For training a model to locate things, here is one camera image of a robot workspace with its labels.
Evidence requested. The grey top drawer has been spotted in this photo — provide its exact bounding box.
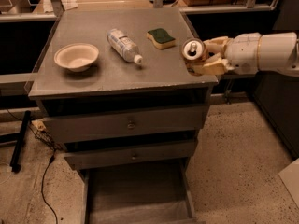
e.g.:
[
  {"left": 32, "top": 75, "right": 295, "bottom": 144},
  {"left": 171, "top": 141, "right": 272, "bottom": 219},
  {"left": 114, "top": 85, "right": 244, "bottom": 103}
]
[{"left": 43, "top": 105, "right": 208, "bottom": 143}]

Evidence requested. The clear plastic water bottle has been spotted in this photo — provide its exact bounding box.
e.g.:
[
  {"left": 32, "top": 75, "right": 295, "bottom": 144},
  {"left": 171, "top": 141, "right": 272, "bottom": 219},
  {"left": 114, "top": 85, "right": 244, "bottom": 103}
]
[{"left": 107, "top": 29, "right": 143, "bottom": 65}]

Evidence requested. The white power strip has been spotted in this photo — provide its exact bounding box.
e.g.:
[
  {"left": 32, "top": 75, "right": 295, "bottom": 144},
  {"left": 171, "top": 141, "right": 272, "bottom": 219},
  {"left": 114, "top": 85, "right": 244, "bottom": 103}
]
[{"left": 32, "top": 119, "right": 46, "bottom": 132}]

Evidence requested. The green yellow sponge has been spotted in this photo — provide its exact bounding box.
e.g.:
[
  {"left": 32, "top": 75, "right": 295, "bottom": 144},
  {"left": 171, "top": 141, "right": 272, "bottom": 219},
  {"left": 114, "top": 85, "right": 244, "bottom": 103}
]
[{"left": 147, "top": 28, "right": 176, "bottom": 49}]

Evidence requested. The black metal bar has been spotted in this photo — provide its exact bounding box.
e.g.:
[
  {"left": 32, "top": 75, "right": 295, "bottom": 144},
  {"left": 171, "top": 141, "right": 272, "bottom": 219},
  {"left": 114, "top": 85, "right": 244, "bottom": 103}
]
[{"left": 10, "top": 110, "right": 31, "bottom": 173}]

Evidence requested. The white paper bowl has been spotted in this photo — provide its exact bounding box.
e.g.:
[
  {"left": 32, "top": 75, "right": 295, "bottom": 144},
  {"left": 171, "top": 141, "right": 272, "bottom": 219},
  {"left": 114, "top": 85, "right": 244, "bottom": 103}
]
[{"left": 54, "top": 43, "right": 99, "bottom": 72}]

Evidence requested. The grey middle drawer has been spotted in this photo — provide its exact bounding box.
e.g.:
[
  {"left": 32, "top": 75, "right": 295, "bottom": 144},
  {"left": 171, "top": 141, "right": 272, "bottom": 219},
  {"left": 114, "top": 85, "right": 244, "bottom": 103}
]
[{"left": 64, "top": 140, "right": 197, "bottom": 170}]

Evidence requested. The grey open bottom drawer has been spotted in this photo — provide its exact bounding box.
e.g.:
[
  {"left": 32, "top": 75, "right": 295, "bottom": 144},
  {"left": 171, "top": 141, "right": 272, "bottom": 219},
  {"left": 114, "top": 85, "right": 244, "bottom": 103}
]
[{"left": 81, "top": 160, "right": 196, "bottom": 224}]

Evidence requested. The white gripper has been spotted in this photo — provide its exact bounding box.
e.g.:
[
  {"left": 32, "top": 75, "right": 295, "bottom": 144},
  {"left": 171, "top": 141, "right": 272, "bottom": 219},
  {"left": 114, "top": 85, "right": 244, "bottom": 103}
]
[{"left": 185, "top": 32, "right": 262, "bottom": 77}]

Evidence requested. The black floor cable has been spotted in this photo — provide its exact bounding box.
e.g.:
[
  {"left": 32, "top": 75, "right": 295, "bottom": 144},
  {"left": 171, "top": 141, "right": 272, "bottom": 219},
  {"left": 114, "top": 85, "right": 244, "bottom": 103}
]
[{"left": 41, "top": 154, "right": 59, "bottom": 224}]

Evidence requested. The orange soda can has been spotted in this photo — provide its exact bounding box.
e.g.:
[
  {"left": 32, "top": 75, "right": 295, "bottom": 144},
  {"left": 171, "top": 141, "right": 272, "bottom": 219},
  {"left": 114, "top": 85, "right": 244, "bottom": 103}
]
[{"left": 181, "top": 38, "right": 208, "bottom": 76}]

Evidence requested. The white crumpled cloth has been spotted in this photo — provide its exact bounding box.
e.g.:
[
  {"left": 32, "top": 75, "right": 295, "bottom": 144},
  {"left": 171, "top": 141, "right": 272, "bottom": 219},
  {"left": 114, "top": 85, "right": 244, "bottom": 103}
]
[{"left": 61, "top": 0, "right": 78, "bottom": 10}]

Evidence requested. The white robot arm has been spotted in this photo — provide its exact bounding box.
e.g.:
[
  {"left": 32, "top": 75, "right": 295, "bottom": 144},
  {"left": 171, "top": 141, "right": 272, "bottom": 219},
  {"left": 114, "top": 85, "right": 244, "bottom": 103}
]
[{"left": 181, "top": 32, "right": 299, "bottom": 77}]

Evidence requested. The grey side rail left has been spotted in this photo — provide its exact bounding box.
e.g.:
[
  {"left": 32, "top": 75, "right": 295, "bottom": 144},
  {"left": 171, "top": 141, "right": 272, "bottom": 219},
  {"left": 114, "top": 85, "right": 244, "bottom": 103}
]
[{"left": 0, "top": 73, "right": 36, "bottom": 96}]

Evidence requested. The grey drawer cabinet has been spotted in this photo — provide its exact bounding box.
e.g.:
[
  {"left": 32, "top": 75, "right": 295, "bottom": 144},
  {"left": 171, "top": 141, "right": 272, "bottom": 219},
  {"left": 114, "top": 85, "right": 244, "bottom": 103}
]
[{"left": 27, "top": 7, "right": 220, "bottom": 224}]

